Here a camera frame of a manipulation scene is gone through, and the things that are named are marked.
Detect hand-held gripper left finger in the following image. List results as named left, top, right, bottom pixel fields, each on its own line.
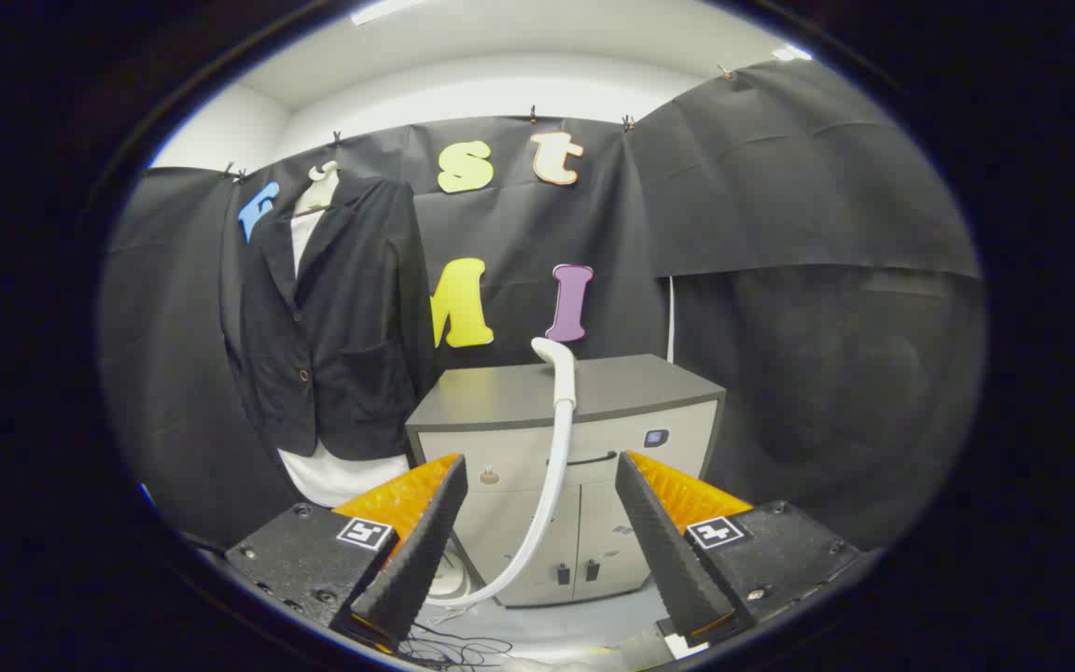
left=225, top=454, right=469, bottom=654

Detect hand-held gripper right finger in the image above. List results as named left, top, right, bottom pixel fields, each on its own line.
left=614, top=450, right=865, bottom=645

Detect white garment steamer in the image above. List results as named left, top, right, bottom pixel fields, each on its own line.
left=426, top=337, right=579, bottom=609

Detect black blazer jacket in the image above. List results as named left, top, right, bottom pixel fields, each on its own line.
left=220, top=175, right=436, bottom=463

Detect white steamer base unit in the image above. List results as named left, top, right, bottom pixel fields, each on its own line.
left=426, top=551, right=475, bottom=603

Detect grey cabinet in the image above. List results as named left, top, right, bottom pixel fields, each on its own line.
left=405, top=353, right=727, bottom=609

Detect black backdrop cloth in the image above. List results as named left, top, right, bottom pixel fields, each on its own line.
left=99, top=58, right=986, bottom=552

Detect black floor cables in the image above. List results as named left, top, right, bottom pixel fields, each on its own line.
left=398, top=623, right=515, bottom=671

